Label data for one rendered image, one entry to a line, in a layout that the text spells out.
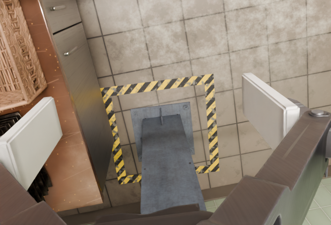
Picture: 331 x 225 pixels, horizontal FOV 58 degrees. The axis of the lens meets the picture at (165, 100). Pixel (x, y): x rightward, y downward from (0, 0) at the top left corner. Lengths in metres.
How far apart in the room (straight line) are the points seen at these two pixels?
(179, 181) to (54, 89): 0.51
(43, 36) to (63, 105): 0.22
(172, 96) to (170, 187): 0.64
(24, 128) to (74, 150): 0.89
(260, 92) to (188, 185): 0.89
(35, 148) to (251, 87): 0.13
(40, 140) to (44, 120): 0.01
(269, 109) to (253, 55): 1.44
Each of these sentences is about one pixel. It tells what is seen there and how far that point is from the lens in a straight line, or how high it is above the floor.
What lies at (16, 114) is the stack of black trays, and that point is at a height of 0.60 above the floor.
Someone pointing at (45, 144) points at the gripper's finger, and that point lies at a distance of 0.19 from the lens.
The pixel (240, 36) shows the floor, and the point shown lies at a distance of 1.56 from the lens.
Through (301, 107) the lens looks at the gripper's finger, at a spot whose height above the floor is 1.34.
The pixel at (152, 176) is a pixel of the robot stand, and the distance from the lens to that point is 1.11.
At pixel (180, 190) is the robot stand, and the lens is 1.03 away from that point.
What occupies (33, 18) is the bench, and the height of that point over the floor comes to 0.58.
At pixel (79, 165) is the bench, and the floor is 0.58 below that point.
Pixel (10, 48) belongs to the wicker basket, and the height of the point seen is 0.73.
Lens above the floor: 1.48
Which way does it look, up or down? 70 degrees down
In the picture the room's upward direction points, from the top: 170 degrees clockwise
